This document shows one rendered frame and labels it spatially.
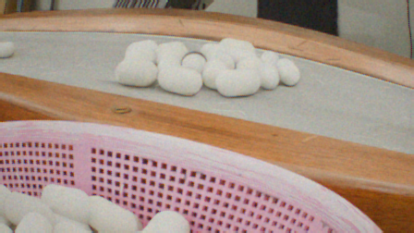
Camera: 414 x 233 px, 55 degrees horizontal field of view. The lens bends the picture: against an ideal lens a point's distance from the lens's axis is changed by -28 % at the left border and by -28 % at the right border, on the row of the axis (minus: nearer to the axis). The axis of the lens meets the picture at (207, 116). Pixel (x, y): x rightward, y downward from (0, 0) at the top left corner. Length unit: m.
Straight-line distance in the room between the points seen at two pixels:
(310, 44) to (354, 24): 1.88
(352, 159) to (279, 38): 0.38
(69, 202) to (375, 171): 0.15
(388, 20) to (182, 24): 1.91
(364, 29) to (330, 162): 2.24
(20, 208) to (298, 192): 0.13
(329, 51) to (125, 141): 0.38
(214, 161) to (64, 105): 0.11
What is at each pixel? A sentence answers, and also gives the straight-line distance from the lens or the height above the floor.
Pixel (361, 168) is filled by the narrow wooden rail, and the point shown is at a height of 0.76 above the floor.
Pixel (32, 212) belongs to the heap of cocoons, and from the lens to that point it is 0.22.
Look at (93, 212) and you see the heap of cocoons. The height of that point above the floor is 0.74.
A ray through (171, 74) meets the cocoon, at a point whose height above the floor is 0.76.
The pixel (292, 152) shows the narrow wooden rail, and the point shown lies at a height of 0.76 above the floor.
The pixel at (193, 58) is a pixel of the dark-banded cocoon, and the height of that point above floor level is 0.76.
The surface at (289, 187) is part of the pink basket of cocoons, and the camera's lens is 0.20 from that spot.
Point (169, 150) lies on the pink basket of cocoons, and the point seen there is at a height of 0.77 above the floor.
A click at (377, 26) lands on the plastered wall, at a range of 2.46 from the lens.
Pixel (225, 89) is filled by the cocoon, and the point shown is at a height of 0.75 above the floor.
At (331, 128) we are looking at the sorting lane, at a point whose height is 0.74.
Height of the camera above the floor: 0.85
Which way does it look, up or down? 19 degrees down
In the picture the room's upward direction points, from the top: 4 degrees clockwise
